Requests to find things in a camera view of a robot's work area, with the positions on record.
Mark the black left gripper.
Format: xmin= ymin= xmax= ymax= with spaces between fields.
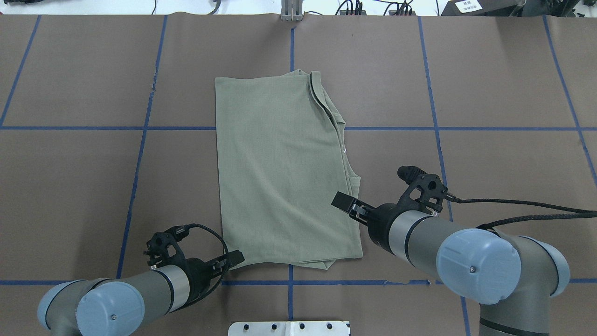
xmin=185 ymin=250 xmax=245 ymax=301

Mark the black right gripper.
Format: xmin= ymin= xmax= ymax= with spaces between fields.
xmin=331 ymin=191 xmax=402 ymax=254

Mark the green long-sleeve shirt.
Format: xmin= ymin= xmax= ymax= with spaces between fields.
xmin=215 ymin=70 xmax=364 ymax=270

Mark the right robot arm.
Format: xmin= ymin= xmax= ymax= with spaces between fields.
xmin=331 ymin=192 xmax=570 ymax=336

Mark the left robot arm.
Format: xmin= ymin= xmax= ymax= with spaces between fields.
xmin=37 ymin=250 xmax=244 ymax=336

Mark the white central column base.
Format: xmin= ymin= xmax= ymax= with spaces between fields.
xmin=228 ymin=320 xmax=351 ymax=336

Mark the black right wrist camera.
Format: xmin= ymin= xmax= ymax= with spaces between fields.
xmin=396 ymin=166 xmax=448 ymax=215

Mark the aluminium frame post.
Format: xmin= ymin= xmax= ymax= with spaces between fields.
xmin=281 ymin=0 xmax=304 ymax=21

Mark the black braided right cable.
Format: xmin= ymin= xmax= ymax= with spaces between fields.
xmin=443 ymin=196 xmax=597 ymax=231

